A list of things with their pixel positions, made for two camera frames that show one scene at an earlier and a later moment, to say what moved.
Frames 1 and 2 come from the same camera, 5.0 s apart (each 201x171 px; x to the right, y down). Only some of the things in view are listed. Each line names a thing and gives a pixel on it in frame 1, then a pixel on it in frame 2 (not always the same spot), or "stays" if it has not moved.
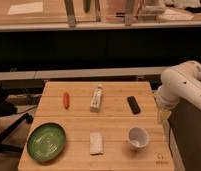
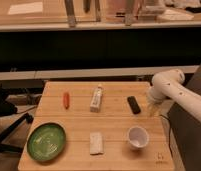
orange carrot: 66,100 stays
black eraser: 133,104 stays
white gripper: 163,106 -> 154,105
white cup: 138,137 stays
